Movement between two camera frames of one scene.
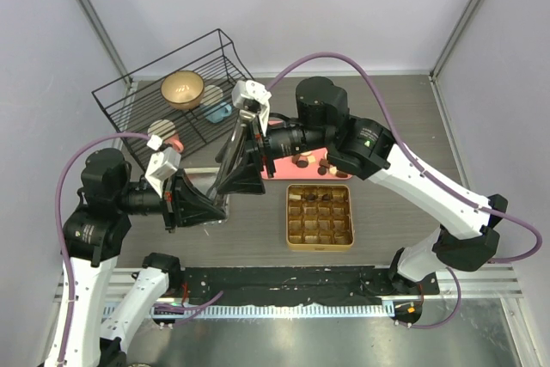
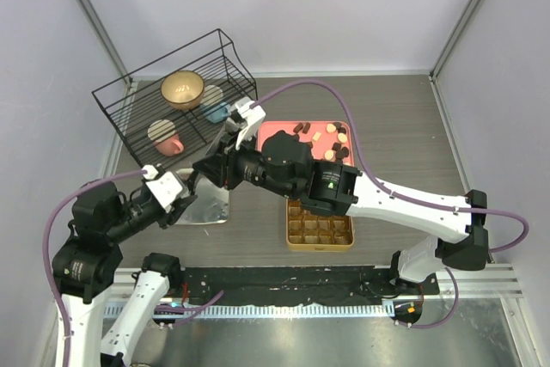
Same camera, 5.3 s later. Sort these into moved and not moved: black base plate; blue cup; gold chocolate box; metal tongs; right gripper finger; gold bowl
Moved: right gripper finger; metal tongs
Not moved: gold chocolate box; blue cup; black base plate; gold bowl
